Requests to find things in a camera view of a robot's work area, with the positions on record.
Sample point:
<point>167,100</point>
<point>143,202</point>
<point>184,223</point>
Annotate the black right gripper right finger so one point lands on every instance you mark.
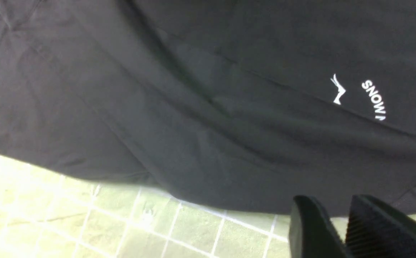
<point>377,230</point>

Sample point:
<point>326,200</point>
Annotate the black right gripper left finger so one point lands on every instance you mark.
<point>311,232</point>

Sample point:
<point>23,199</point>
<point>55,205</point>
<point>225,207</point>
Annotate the dark gray long-sleeved shirt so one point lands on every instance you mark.
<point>233,104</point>

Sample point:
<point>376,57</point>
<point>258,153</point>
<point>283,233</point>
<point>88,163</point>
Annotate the light green checkered tablecloth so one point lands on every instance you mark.
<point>46,214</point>

